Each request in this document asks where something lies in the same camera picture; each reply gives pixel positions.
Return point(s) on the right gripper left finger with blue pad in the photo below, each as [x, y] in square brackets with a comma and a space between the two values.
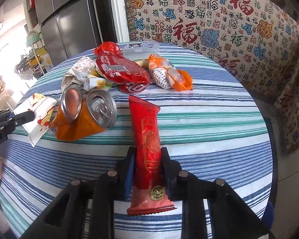
[65, 216]

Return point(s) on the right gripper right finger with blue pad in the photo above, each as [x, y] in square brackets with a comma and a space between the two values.
[203, 201]

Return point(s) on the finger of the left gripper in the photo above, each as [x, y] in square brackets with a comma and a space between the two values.
[22, 118]

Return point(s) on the white red paper wrapper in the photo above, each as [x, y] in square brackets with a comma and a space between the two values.
[42, 107]

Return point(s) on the orange crushed can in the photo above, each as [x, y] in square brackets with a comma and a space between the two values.
[74, 120]

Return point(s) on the long red snack wrapper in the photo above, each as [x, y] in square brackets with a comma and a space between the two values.
[148, 196]

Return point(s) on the small green white wrapper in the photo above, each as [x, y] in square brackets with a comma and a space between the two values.
[92, 83]

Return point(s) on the red snack bag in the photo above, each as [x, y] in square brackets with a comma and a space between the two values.
[127, 74]

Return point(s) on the orange white wrapper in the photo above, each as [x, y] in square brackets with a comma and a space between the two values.
[166, 76]

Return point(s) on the green tiered storage rack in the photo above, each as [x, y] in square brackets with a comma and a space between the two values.
[38, 59]

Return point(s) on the striped blue tablecloth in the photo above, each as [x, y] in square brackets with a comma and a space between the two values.
[214, 131]

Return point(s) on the grey refrigerator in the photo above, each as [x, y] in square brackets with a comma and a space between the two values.
[68, 27]

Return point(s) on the clear plastic package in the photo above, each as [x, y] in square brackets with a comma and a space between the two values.
[140, 50]

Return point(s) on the patterned fu character cloth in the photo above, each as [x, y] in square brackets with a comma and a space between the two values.
[254, 40]

